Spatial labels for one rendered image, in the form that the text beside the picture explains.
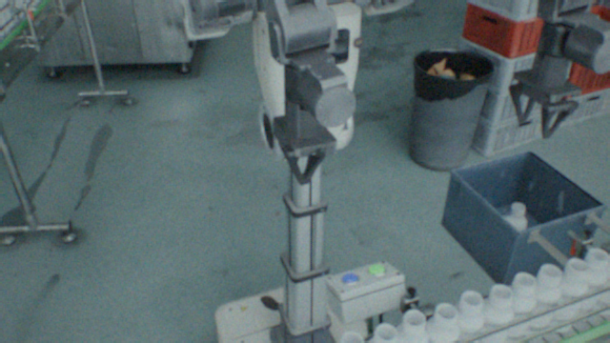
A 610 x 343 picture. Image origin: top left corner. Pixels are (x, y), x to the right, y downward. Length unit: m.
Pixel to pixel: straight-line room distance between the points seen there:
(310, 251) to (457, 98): 1.70
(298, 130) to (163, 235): 2.22
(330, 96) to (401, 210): 2.41
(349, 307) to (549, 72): 0.55
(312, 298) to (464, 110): 1.73
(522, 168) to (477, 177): 0.19
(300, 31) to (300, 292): 1.15
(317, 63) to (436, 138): 2.58
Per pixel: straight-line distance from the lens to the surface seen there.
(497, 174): 1.86
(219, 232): 2.89
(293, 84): 0.74
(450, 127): 3.21
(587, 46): 0.94
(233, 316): 2.15
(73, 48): 4.66
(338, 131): 1.37
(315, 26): 0.71
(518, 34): 3.29
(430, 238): 2.90
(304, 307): 1.79
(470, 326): 1.04
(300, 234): 1.58
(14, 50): 2.87
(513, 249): 1.58
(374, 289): 1.08
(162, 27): 4.43
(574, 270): 1.15
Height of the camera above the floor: 1.90
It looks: 35 degrees down
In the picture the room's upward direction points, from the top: straight up
